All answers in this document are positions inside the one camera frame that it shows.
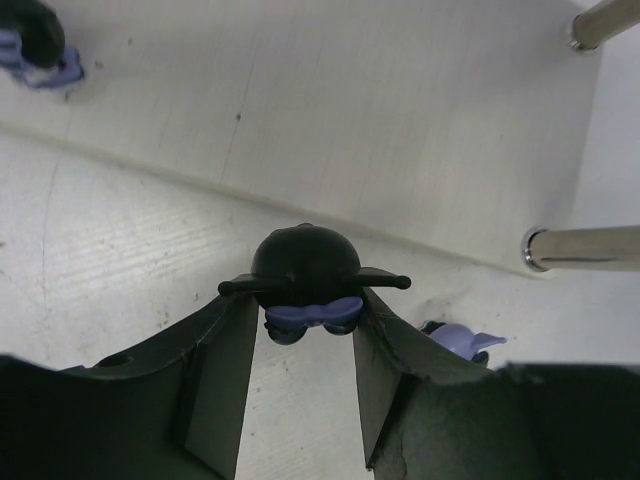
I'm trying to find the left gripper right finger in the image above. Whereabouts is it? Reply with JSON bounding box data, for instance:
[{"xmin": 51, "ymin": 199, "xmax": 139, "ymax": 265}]
[{"xmin": 353, "ymin": 290, "xmax": 639, "ymax": 479}]

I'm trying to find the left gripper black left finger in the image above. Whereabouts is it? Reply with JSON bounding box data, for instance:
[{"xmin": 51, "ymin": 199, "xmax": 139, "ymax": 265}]
[{"xmin": 1, "ymin": 294, "xmax": 258, "ymax": 479}]

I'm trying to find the purple-headed figure black bow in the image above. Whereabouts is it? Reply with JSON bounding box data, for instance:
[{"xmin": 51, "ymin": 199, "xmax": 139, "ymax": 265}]
[{"xmin": 419, "ymin": 320, "xmax": 507, "ymax": 367}]

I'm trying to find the black-headed figure purple bow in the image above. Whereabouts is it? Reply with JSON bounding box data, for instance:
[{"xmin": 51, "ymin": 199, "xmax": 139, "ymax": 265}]
[{"xmin": 218, "ymin": 223, "xmax": 411, "ymax": 345}]

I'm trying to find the black imp figure front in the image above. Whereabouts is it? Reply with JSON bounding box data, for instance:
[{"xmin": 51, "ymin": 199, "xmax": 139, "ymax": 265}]
[{"xmin": 1, "ymin": 0, "xmax": 85, "ymax": 98}]

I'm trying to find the light wooden two-tier shelf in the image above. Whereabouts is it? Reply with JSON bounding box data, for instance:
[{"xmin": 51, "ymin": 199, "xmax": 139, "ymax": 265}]
[{"xmin": 0, "ymin": 0, "xmax": 640, "ymax": 281}]

